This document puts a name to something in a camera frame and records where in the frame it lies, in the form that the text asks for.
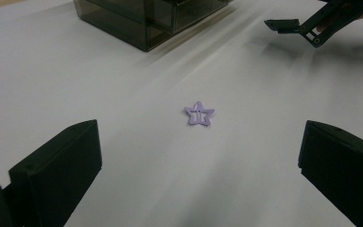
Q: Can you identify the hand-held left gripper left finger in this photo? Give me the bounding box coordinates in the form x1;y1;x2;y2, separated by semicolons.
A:
9;119;103;227

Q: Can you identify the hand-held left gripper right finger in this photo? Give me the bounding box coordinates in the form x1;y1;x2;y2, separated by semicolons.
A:
298;120;363;227

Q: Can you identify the purple star hair clip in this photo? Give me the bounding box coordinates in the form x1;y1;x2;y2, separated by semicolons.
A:
183;100;216;127

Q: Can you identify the dark transparent drawer box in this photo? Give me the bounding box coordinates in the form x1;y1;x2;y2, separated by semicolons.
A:
73;0;234;53

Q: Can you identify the white table cover board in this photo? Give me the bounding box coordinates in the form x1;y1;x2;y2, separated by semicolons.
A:
0;0;363;227

